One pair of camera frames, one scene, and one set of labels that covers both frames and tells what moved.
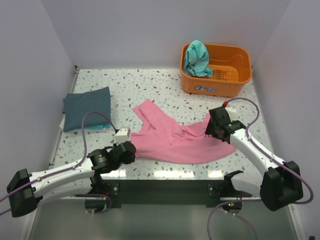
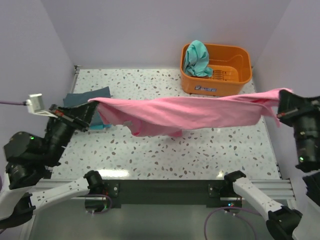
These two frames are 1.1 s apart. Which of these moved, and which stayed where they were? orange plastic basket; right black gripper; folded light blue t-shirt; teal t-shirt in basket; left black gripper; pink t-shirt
Moved: pink t-shirt; left black gripper; right black gripper
Stayed: teal t-shirt in basket; folded light blue t-shirt; orange plastic basket
